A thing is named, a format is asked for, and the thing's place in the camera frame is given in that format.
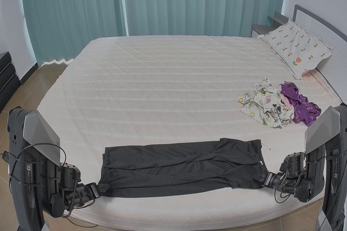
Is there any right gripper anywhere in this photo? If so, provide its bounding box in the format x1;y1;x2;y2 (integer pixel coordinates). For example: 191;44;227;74
253;172;288;193

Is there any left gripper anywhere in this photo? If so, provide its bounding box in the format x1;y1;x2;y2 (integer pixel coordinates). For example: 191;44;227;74
65;182;101;210

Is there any black T-shirt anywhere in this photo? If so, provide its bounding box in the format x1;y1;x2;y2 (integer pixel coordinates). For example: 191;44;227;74
98;138;269;197

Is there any bed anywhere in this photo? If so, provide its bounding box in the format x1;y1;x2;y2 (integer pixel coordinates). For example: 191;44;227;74
8;4;347;227

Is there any white printed pyjama top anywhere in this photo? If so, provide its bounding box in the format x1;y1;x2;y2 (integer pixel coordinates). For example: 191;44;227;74
238;76;295;129

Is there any purple satin garment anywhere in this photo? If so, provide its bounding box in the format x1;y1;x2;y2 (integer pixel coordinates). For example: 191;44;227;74
279;82;322;127

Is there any white printed pillow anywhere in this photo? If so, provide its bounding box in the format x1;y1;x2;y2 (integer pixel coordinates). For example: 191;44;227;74
258;18;333;79

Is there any black chest of drawers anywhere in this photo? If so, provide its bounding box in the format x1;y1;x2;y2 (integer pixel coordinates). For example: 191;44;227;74
0;52;21;113

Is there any grey bedside table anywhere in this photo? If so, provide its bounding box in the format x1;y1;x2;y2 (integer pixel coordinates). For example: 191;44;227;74
252;11;289;37

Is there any black cable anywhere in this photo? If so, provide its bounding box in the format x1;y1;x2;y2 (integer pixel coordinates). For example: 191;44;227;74
274;184;294;204
71;217;98;226
61;196;96;219

